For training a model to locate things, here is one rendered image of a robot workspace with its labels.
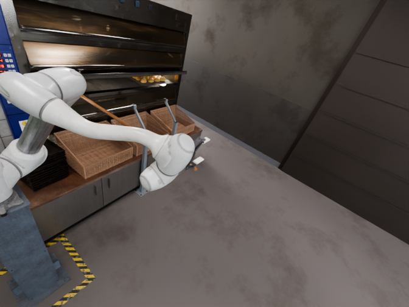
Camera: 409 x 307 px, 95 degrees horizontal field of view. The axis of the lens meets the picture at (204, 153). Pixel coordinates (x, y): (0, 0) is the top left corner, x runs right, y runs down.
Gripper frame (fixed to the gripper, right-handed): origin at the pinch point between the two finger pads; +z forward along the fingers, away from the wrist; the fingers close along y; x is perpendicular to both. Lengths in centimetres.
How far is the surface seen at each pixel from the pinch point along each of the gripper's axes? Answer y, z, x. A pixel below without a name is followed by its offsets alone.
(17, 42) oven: -13, -27, -153
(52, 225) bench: 124, -53, -99
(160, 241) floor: 149, 16, -26
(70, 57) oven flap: -4, 6, -154
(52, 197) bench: 91, -46, -99
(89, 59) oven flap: -2, 22, -154
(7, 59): -2, -36, -150
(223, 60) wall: -5, 302, -169
